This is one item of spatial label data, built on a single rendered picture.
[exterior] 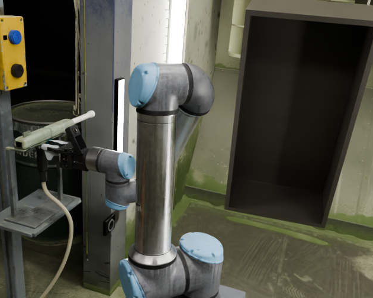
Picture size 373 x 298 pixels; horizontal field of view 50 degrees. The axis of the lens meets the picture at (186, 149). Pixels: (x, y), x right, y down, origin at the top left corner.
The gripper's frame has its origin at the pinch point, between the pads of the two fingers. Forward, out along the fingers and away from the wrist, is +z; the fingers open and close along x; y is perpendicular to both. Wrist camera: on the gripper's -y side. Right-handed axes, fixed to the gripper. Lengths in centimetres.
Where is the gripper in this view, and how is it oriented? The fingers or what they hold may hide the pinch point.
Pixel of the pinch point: (45, 142)
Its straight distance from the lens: 163.6
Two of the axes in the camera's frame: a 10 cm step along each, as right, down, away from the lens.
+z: -9.4, -1.9, 2.8
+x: 3.3, -3.1, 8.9
